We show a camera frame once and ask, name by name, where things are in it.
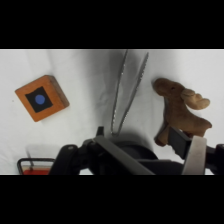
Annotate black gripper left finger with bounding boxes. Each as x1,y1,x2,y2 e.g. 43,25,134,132
49,125,156,176

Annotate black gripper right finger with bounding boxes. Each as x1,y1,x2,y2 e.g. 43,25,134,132
167,125,224,176

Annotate silver metal tongs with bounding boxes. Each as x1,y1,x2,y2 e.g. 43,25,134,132
110,49,150,137

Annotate brown plush moose toy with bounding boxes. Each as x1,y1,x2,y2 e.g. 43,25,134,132
152,77,213,148

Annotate small black framed container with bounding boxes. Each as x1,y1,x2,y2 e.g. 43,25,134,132
16,157,56,176

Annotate orange block with blue dot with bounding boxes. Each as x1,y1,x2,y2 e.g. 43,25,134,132
14,74,71,123

